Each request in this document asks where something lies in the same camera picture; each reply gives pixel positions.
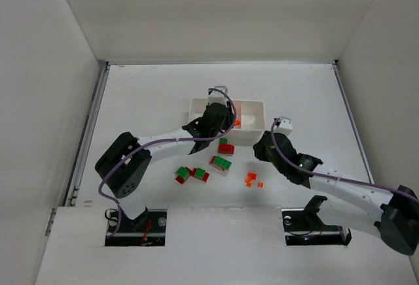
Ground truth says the green 2x4 lego brick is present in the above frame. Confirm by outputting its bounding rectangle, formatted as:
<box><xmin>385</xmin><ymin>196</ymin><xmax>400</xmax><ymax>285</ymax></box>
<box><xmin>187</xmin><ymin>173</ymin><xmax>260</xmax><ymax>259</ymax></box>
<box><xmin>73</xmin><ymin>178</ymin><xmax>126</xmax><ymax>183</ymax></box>
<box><xmin>213</xmin><ymin>156</ymin><xmax>232</xmax><ymax>170</ymax></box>

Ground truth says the red lego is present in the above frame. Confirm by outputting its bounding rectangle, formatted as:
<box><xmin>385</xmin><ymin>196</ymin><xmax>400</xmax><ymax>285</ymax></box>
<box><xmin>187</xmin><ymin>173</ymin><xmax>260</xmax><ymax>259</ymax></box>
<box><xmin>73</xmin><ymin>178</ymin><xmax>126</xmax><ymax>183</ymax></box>
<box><xmin>209</xmin><ymin>156</ymin><xmax>232</xmax><ymax>172</ymax></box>

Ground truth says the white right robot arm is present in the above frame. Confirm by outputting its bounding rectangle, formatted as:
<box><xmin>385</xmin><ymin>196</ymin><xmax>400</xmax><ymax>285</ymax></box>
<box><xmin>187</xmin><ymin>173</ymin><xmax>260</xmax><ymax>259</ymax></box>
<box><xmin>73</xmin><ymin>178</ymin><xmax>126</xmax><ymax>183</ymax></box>
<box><xmin>253</xmin><ymin>131</ymin><xmax>418</xmax><ymax>256</ymax></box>

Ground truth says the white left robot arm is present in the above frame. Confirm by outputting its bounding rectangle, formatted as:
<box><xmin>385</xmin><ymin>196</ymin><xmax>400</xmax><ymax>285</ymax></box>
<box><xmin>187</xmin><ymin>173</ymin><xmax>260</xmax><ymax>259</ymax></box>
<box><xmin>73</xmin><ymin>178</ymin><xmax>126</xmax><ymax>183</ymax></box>
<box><xmin>95</xmin><ymin>101</ymin><xmax>237</xmax><ymax>231</ymax></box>

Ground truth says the white three-compartment plastic container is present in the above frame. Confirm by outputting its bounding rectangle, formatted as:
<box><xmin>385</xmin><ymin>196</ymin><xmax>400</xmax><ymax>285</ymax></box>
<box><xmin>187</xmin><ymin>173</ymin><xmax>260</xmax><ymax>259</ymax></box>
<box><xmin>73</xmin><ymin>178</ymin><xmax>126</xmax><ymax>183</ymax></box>
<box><xmin>187</xmin><ymin>98</ymin><xmax>266</xmax><ymax>146</ymax></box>

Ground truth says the red curved lego brick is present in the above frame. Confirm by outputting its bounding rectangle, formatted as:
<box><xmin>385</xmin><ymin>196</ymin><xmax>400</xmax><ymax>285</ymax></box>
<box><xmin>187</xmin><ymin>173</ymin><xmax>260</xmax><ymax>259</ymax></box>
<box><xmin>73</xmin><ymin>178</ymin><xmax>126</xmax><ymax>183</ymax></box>
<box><xmin>217</xmin><ymin>143</ymin><xmax>235</xmax><ymax>155</ymax></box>

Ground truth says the green lego brick middle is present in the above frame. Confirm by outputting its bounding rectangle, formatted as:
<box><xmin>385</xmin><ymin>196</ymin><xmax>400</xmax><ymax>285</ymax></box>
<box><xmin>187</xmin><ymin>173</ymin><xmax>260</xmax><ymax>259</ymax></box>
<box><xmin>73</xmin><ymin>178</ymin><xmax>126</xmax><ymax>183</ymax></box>
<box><xmin>194</xmin><ymin>168</ymin><xmax>206</xmax><ymax>180</ymax></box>

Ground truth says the red lego brick middle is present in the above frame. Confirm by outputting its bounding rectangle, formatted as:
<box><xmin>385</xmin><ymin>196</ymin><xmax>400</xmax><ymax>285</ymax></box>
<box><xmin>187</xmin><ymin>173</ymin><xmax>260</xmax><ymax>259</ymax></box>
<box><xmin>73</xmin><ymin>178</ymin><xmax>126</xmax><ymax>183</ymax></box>
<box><xmin>192</xmin><ymin>169</ymin><xmax>209</xmax><ymax>183</ymax></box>

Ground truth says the green lego brick left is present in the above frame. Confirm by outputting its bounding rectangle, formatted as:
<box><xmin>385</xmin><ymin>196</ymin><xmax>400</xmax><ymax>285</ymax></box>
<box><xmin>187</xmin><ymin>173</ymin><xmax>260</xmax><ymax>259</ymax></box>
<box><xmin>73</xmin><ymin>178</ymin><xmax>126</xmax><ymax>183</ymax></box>
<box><xmin>175</xmin><ymin>166</ymin><xmax>190</xmax><ymax>180</ymax></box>

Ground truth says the red lego brick left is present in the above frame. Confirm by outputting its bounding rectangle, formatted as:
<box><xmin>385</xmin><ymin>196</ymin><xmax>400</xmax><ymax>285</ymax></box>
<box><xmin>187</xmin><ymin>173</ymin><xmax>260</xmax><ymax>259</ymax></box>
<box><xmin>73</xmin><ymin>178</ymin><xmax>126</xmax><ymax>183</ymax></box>
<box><xmin>175</xmin><ymin>167</ymin><xmax>192</xmax><ymax>184</ymax></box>

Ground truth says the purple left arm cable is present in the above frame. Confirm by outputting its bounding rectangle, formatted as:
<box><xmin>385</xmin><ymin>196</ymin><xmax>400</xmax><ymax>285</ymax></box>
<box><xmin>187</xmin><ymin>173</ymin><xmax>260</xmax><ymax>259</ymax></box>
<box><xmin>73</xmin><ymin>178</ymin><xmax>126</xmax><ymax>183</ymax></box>
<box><xmin>98</xmin><ymin>87</ymin><xmax>237</xmax><ymax>238</ymax></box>

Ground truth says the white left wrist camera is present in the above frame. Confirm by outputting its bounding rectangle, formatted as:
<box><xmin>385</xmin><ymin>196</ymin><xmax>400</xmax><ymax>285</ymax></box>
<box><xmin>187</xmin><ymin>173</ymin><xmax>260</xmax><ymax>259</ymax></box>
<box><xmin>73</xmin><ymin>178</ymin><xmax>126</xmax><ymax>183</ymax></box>
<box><xmin>208</xmin><ymin>86</ymin><xmax>228</xmax><ymax>106</ymax></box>

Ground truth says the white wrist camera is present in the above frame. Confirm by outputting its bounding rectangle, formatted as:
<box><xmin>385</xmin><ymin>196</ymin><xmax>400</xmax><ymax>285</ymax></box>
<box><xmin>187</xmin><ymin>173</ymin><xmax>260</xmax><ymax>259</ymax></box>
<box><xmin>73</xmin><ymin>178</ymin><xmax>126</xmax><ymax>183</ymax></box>
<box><xmin>208</xmin><ymin>86</ymin><xmax>228</xmax><ymax>106</ymax></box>
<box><xmin>274</xmin><ymin>117</ymin><xmax>293</xmax><ymax>136</ymax></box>

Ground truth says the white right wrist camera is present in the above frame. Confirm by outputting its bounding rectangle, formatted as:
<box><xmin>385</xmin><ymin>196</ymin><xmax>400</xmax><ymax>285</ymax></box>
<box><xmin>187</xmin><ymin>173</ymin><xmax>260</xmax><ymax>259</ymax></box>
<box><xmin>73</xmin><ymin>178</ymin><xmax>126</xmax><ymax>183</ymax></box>
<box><xmin>274</xmin><ymin>117</ymin><xmax>293</xmax><ymax>136</ymax></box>

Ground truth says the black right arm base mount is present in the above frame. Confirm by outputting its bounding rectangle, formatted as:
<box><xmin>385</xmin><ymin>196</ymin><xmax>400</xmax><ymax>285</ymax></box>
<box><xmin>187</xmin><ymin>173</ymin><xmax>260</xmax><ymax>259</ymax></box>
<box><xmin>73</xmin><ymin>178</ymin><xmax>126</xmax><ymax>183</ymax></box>
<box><xmin>282</xmin><ymin>195</ymin><xmax>352</xmax><ymax>246</ymax></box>

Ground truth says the aluminium right table rail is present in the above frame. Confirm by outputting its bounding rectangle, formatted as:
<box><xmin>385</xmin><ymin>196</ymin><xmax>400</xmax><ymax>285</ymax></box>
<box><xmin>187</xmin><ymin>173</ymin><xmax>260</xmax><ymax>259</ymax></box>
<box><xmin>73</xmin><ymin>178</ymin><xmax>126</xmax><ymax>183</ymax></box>
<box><xmin>332</xmin><ymin>60</ymin><xmax>375</xmax><ymax>184</ymax></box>

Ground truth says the aluminium table rail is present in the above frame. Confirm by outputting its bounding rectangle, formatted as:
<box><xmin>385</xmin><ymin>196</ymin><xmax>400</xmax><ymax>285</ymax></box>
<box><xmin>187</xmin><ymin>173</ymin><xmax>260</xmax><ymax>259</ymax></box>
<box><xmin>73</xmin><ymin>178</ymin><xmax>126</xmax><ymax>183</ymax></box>
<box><xmin>332</xmin><ymin>60</ymin><xmax>375</xmax><ymax>184</ymax></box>
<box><xmin>45</xmin><ymin>60</ymin><xmax>109</xmax><ymax>237</ymax></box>

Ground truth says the aluminium left table rail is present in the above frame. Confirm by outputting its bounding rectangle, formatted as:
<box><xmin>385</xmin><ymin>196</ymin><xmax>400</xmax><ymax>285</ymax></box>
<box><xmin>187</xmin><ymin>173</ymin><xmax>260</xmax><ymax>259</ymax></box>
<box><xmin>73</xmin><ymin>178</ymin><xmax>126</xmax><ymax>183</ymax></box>
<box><xmin>45</xmin><ymin>60</ymin><xmax>109</xmax><ymax>237</ymax></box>

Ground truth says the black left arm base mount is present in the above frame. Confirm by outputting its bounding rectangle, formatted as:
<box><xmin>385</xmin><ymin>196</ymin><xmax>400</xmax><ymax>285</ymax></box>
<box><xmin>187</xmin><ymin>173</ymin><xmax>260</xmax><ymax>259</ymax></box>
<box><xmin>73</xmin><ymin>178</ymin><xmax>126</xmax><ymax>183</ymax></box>
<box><xmin>105</xmin><ymin>209</ymin><xmax>167</xmax><ymax>247</ymax></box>

